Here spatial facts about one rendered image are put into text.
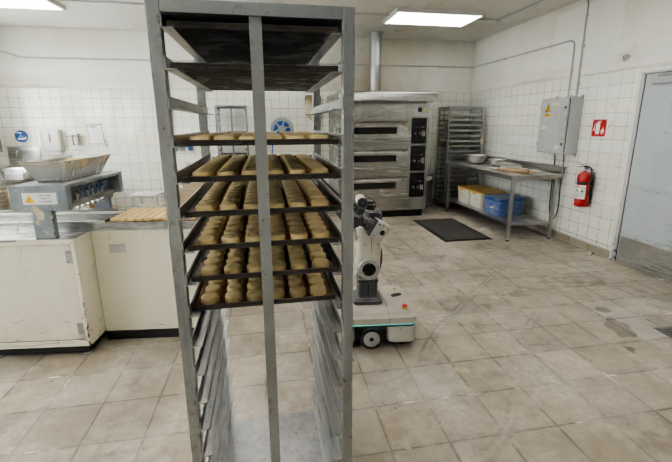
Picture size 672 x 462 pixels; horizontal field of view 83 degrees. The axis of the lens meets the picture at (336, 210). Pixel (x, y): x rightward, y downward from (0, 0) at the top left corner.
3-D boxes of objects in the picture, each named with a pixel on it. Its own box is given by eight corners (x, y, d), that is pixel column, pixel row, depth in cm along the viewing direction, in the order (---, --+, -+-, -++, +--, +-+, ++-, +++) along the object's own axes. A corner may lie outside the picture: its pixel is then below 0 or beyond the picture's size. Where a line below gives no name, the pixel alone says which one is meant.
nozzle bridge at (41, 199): (18, 240, 237) (7, 186, 230) (84, 213, 308) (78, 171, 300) (73, 238, 240) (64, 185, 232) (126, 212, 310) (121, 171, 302)
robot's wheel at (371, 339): (386, 333, 270) (387, 337, 265) (371, 349, 272) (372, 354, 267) (369, 320, 267) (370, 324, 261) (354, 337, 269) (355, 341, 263)
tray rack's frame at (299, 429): (222, 441, 185) (190, 49, 145) (326, 426, 194) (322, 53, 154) (201, 600, 123) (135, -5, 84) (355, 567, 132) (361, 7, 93)
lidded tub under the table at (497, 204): (481, 211, 581) (483, 194, 576) (509, 209, 591) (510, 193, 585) (496, 216, 545) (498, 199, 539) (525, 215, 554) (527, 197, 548)
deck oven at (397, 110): (338, 223, 602) (338, 90, 557) (327, 207, 717) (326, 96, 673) (432, 218, 628) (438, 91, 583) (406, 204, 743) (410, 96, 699)
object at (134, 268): (105, 342, 277) (87, 222, 257) (127, 318, 310) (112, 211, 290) (204, 338, 281) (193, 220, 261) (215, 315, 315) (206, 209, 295)
